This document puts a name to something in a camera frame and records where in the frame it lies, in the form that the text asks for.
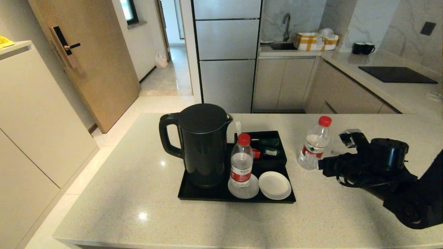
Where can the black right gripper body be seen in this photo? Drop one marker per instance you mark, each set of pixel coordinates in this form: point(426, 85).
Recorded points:
point(349, 166)

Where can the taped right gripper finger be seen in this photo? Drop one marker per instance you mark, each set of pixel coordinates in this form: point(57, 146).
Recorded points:
point(326, 166)

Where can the clear water bottle red cap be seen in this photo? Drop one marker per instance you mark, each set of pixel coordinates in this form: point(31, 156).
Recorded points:
point(313, 152)
point(241, 162)

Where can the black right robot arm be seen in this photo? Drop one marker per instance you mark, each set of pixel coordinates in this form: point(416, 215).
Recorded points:
point(415, 197)

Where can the dark green package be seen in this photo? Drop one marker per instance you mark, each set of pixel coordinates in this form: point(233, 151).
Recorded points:
point(270, 142)

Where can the black electric kettle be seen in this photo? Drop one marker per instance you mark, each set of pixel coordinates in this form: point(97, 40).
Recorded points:
point(204, 152)

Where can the black compartment condiment box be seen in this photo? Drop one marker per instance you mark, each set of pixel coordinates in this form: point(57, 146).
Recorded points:
point(277, 162)

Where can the round white saucer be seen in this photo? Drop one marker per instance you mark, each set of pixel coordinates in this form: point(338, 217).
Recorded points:
point(250, 192)
point(275, 186)

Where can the black sachet white label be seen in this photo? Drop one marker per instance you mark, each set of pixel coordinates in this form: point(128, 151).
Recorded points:
point(271, 152)

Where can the beige drawer base cabinet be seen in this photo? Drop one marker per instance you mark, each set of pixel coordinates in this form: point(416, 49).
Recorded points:
point(342, 93)

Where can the beige two-door base cabinet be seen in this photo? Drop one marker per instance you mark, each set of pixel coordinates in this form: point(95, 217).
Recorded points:
point(282, 83)

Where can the white paper napkin packet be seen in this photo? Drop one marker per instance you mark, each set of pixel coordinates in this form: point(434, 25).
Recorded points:
point(238, 128)

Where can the black induction cooktop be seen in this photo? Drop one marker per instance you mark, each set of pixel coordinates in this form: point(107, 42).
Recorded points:
point(395, 74)

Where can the black ceramic mug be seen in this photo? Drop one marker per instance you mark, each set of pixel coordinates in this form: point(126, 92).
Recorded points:
point(368, 49)
point(356, 48)

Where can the black rectangular serving tray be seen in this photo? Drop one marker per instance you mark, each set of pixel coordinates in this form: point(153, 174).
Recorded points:
point(207, 193)

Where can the cardboard box with yellow tape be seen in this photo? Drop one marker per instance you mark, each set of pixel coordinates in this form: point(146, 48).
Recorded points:
point(308, 43)

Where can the dark kitchen sink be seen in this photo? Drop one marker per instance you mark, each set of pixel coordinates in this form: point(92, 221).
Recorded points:
point(282, 46)

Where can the crumpled white plastic wrap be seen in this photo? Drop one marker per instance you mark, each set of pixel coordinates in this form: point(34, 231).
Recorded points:
point(325, 33)

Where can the silver multi-door refrigerator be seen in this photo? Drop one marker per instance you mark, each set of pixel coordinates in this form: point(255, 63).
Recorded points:
point(226, 76)

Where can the chrome kitchen faucet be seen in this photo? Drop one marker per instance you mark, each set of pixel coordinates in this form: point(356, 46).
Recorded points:
point(287, 34)

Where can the white plastic bag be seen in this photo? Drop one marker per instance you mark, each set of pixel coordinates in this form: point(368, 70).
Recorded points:
point(161, 61)

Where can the light wooden door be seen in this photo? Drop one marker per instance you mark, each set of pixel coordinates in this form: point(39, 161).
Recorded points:
point(97, 69)

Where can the dark framed window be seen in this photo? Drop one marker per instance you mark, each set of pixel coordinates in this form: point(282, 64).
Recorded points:
point(128, 10)

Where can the black gold door lock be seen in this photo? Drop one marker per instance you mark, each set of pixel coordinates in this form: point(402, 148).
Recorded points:
point(62, 41)

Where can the tall cream cabinet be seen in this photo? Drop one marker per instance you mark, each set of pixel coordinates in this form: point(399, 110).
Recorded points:
point(34, 121)

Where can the yellow object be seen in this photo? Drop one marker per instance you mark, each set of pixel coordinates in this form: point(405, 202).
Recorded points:
point(4, 42)

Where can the dark wall socket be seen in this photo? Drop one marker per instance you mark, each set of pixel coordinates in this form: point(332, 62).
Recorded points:
point(428, 28)

